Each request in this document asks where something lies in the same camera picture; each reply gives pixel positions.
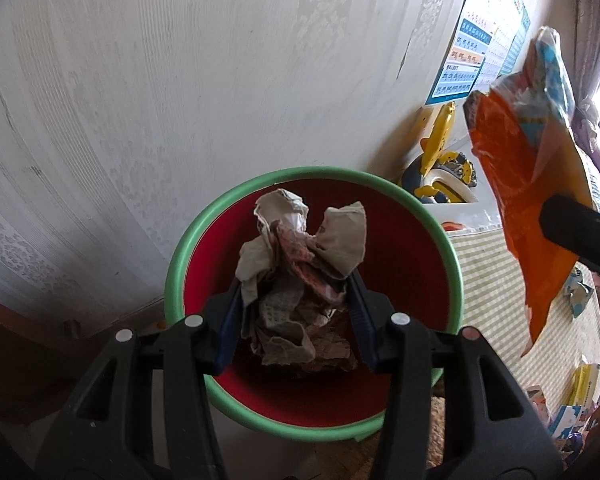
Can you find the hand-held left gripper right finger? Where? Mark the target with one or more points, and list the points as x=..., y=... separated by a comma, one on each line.
x=367, y=330

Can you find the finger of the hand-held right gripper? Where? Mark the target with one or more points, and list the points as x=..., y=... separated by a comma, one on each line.
x=580, y=235

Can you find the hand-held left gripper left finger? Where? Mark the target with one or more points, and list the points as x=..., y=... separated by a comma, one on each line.
x=227, y=330

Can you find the blue white snack wrapper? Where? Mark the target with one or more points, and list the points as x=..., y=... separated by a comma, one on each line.
x=577, y=292

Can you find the orange snack packet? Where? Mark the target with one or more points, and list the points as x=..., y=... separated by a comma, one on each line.
x=520, y=185

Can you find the green-rimmed red waste bin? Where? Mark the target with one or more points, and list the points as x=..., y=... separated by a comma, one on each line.
x=405, y=260

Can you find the brown paper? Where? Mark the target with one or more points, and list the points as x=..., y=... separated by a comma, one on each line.
x=300, y=280

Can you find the yellow snack packet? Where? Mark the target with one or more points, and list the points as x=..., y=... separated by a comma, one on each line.
x=582, y=385

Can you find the pink foil snack wrapper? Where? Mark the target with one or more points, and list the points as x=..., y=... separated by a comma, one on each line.
x=537, y=402

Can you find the blue cloud print packet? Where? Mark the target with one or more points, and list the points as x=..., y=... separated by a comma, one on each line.
x=567, y=420

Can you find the pink pillow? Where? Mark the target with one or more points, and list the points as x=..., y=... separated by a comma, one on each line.
x=597, y=145

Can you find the green striped tablecloth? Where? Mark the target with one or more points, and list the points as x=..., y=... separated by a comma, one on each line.
x=485, y=280

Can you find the yellow duck potty seat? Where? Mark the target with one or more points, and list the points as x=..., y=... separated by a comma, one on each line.
x=437, y=140

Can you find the patterned curtain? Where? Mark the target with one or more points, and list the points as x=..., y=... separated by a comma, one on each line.
x=595, y=35

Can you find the white chart wall poster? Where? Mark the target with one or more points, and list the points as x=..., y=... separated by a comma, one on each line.
x=500, y=45

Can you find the blue letter wall poster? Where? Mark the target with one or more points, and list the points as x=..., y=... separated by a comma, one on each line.
x=465, y=60

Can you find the green chart wall poster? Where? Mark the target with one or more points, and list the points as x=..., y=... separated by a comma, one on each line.
x=522, y=22

